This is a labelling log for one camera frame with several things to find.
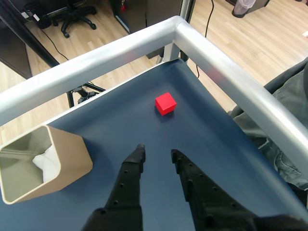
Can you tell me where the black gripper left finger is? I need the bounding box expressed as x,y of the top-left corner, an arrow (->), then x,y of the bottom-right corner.
81,143 -> 146,231

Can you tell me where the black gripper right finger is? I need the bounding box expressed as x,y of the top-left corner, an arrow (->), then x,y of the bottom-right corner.
170,149 -> 308,231

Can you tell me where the red cube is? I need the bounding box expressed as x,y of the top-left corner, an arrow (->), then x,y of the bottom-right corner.
154,92 -> 177,116

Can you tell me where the square open-top box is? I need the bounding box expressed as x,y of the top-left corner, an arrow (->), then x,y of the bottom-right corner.
0,125 -> 94,205

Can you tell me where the white crumpled tissue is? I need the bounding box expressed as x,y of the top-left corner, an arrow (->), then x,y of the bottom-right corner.
32,144 -> 60,182

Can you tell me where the person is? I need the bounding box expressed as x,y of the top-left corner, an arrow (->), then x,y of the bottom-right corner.
227,57 -> 308,207

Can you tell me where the black cabinet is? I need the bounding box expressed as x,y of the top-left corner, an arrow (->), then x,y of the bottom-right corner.
110,0 -> 184,34

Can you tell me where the black office chair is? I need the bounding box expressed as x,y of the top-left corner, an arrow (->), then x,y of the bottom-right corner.
51,0 -> 97,39

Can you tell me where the black desk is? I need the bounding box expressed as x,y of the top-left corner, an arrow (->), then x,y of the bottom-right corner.
0,0 -> 61,79

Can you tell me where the mesh waste bin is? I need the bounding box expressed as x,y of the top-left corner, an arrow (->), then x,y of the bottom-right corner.
231,0 -> 257,19

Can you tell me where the black camera tripod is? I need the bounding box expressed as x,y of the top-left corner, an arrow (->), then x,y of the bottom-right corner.
66,81 -> 106,109

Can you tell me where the silver metal table rail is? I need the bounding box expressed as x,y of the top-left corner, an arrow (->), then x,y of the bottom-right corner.
0,15 -> 308,207

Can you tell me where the black floor cable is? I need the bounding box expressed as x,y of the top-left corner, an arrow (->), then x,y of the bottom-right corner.
42,30 -> 70,61
195,0 -> 215,79

